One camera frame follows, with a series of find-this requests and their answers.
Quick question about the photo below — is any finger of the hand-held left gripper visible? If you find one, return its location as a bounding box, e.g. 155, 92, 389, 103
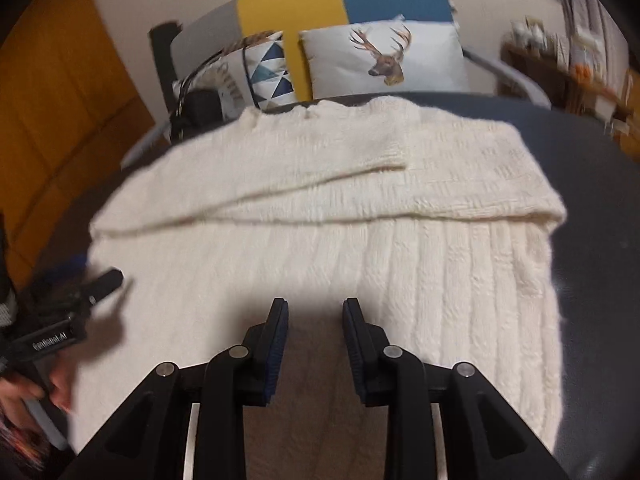
42, 255, 90, 283
75, 268, 125, 311

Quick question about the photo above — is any stack of books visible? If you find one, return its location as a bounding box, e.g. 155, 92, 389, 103
570, 30, 608, 68

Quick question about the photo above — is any pale patterned curtain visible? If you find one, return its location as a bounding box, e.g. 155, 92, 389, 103
560, 0, 631, 71

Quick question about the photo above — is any wooden wardrobe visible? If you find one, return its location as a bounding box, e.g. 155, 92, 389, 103
0, 0, 156, 286

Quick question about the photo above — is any grey yellow blue sofa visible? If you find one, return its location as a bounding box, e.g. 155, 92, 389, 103
120, 0, 551, 168

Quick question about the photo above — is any white knit sweater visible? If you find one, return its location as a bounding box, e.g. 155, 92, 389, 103
65, 96, 568, 480

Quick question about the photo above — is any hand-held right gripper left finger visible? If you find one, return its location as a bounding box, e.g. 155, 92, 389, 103
60, 297, 290, 480

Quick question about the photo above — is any wooden side table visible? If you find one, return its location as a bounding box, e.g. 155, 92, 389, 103
502, 42, 633, 131

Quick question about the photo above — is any person's left hand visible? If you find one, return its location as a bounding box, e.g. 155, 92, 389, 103
0, 350, 76, 428

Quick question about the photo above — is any triangle print pillow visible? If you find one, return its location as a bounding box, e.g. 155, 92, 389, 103
172, 30, 296, 121

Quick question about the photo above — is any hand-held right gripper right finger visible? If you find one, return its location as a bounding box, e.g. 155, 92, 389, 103
341, 297, 571, 480

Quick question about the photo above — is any black handbag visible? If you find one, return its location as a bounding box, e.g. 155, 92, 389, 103
169, 35, 281, 143

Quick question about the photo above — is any black padded post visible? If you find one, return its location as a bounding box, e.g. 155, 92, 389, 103
148, 21, 183, 111

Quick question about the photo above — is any deer print pillow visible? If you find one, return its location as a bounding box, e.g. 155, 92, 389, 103
298, 15, 468, 101

